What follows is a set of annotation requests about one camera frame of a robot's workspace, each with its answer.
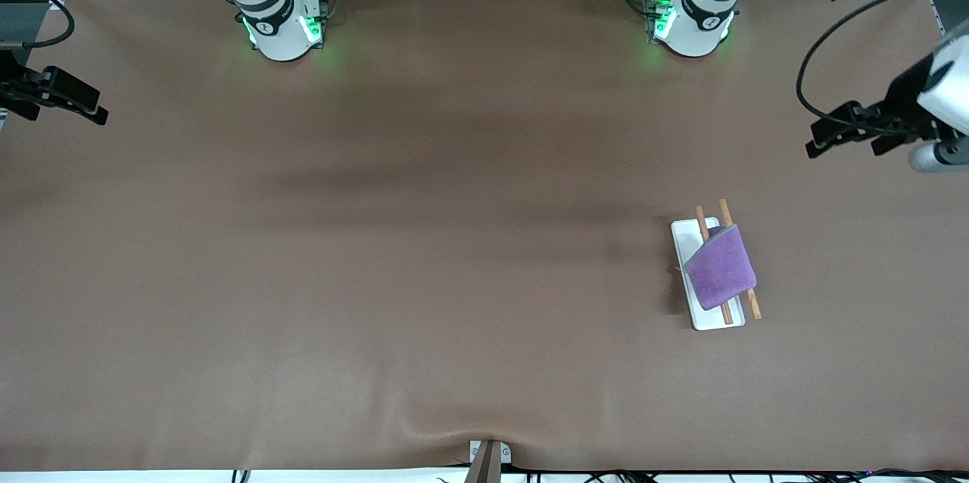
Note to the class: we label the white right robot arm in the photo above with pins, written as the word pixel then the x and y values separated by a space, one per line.
pixel 265 14

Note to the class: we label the purple microfibre towel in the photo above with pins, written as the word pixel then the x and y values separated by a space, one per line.
pixel 719 271

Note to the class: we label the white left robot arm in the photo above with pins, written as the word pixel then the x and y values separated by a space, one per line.
pixel 700 14

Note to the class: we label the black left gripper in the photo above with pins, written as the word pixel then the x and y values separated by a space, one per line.
pixel 902 99

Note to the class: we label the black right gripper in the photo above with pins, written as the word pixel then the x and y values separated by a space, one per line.
pixel 14 85

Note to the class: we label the white towel rack base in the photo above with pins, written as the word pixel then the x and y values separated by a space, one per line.
pixel 685 241

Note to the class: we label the metal clamp bracket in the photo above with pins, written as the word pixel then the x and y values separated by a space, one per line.
pixel 488 464

